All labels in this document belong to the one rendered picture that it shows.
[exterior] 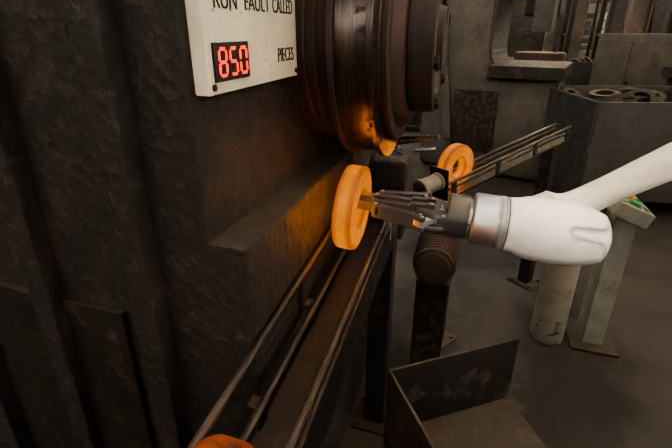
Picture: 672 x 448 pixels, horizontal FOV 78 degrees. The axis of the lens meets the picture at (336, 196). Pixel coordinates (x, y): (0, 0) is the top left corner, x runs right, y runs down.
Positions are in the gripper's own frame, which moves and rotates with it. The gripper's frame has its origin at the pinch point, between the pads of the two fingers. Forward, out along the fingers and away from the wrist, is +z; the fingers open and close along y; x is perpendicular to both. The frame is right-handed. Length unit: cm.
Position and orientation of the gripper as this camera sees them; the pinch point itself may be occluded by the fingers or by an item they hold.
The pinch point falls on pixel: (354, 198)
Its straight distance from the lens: 76.7
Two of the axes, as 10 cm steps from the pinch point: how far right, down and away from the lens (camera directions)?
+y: 3.0, -3.6, 8.9
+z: -9.5, -1.6, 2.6
